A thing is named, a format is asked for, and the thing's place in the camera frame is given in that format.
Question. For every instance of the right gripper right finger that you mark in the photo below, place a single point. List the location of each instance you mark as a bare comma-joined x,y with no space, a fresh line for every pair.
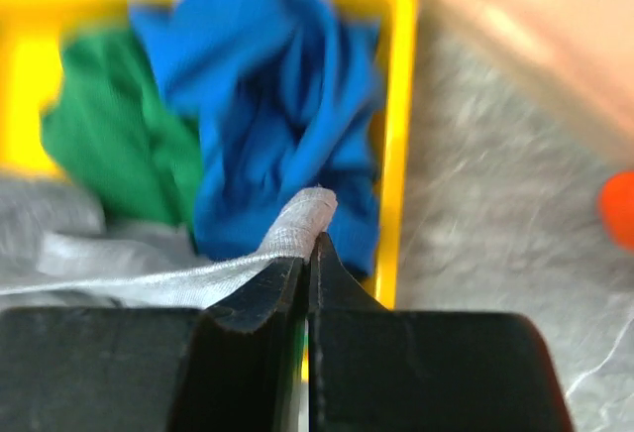
338,309

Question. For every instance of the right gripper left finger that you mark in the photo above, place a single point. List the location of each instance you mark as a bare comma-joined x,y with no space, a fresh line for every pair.
243,365

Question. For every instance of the grey tank top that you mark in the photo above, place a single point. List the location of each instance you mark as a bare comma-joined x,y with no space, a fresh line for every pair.
58,249

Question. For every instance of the blue shirt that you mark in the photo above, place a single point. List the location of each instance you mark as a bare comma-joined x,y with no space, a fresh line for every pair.
283,92

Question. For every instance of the green shirt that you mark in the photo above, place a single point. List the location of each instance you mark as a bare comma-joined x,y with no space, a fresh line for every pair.
110,132

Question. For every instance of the orange shirt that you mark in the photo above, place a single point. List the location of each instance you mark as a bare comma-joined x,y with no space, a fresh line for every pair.
616,208

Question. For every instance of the right wooden clothes rack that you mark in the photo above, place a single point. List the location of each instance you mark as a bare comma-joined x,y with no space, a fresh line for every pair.
575,56

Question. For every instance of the yellow plastic tray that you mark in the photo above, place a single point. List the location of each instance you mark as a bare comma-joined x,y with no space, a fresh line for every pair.
31,74

